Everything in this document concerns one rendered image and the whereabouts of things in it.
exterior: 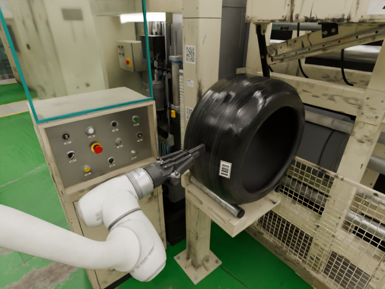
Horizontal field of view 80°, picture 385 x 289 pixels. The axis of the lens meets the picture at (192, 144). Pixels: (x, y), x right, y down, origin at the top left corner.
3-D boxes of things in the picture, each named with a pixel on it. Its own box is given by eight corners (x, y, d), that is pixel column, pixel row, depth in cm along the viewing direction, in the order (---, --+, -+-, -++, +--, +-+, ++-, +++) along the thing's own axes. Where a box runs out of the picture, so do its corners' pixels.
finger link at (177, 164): (162, 166, 74) (164, 168, 73) (190, 151, 80) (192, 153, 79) (164, 175, 77) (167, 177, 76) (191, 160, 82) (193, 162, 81)
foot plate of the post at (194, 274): (173, 258, 181) (173, 254, 179) (199, 240, 196) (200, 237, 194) (195, 285, 162) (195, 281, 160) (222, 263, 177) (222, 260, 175)
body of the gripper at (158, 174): (152, 176, 68) (177, 161, 72) (138, 163, 74) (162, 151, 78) (156, 194, 72) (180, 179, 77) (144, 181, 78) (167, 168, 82)
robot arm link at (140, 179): (121, 169, 71) (138, 160, 74) (129, 191, 76) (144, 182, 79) (134, 183, 65) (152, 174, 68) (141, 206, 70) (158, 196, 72)
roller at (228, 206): (193, 171, 124) (196, 176, 127) (188, 177, 122) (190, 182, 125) (244, 208, 99) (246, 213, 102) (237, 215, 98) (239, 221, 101)
